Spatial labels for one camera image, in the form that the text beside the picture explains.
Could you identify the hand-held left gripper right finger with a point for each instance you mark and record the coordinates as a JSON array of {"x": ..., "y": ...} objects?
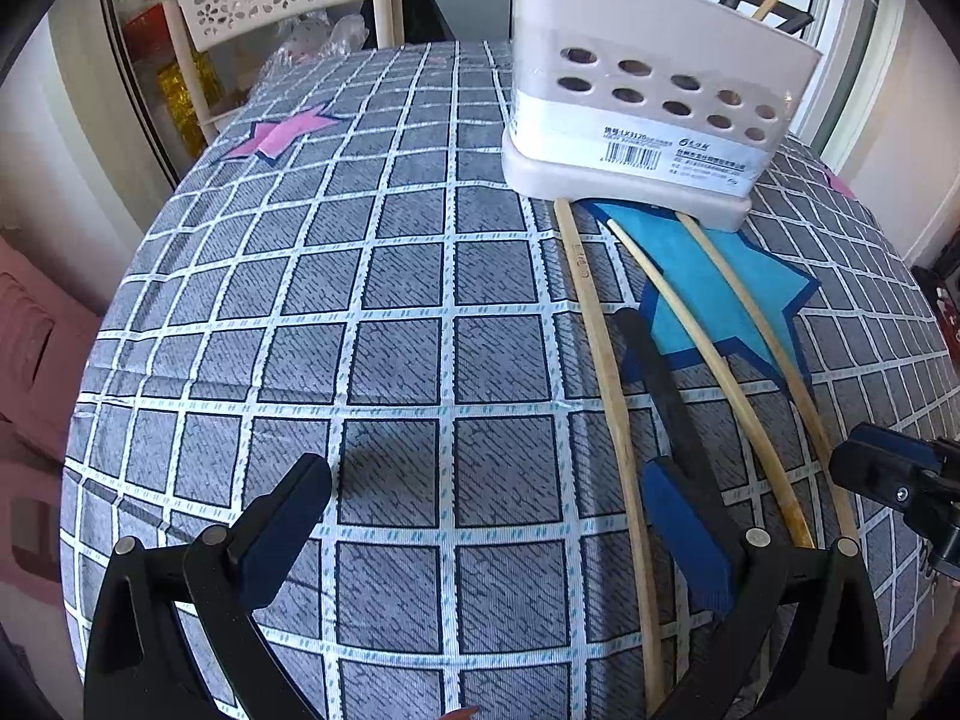
[{"x": 686, "y": 540}]

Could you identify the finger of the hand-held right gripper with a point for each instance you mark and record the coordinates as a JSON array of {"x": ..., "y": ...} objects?
[{"x": 885, "y": 465}]

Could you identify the clear plastic bag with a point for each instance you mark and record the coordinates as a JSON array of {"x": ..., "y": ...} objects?
[{"x": 322, "y": 41}]

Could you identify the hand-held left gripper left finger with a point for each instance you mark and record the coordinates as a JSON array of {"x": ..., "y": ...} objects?
[{"x": 292, "y": 529}]

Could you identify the grey checked tablecloth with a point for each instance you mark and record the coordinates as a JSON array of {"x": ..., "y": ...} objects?
[{"x": 390, "y": 360}]

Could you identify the pink plastic stool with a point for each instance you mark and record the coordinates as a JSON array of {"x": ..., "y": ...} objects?
[
  {"x": 37, "y": 345},
  {"x": 26, "y": 540}
]

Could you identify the cream plastic utensil holder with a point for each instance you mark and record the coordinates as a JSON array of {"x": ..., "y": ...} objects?
[{"x": 637, "y": 127}]

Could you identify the black utensil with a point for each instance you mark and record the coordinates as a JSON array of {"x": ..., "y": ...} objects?
[{"x": 795, "y": 19}]

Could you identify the gold foil packet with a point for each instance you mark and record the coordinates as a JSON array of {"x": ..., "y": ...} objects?
[{"x": 184, "y": 109}]

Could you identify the blue star sticker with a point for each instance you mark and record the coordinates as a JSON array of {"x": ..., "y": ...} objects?
[{"x": 690, "y": 292}]

